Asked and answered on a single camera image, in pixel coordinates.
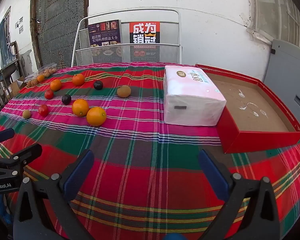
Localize grey metal cabinet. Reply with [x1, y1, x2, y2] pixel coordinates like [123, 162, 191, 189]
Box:
[264, 39, 300, 143]

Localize studded metal door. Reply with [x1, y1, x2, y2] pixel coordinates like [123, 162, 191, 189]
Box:
[30, 0, 90, 69]

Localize person's left hand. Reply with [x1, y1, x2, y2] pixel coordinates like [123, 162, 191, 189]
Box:
[0, 194, 15, 228]

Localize plaid tablecloth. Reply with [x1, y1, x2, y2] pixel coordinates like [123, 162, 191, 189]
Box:
[0, 61, 300, 240]

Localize red and black book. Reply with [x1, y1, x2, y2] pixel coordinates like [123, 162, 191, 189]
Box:
[129, 22, 160, 62]

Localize red cardboard box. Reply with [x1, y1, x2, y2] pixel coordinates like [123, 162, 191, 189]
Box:
[195, 64, 300, 154]

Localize window with blue curtain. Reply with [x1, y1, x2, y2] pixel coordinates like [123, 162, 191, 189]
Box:
[0, 6, 12, 64]

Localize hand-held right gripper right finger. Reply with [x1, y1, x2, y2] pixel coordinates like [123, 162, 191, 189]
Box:
[199, 149, 288, 240]

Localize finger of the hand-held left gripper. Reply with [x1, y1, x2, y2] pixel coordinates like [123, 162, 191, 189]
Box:
[0, 144, 43, 178]
[0, 128, 15, 145]

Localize clear plastic fruit tray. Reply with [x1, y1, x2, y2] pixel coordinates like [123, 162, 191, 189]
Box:
[26, 67, 57, 87]

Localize clear plastic container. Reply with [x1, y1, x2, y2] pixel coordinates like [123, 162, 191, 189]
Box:
[24, 64, 58, 82]

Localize white metal mesh rack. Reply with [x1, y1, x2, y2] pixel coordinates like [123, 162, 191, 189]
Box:
[71, 9, 182, 67]

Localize cardboard boxes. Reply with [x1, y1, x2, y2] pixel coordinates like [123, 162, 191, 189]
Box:
[4, 77, 26, 98]

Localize orange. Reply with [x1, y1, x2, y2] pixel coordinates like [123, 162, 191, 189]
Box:
[50, 79, 62, 92]
[72, 73, 86, 86]
[72, 98, 90, 117]
[86, 107, 107, 127]

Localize pink tissue pack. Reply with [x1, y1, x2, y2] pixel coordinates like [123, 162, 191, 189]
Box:
[164, 65, 227, 127]

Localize barred window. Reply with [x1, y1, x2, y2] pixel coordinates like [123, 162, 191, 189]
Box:
[276, 0, 300, 49]

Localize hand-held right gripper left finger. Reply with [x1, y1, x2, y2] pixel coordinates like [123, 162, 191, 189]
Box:
[13, 149, 95, 240]

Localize dark cookbook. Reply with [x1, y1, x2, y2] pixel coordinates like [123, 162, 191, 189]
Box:
[88, 19, 122, 63]

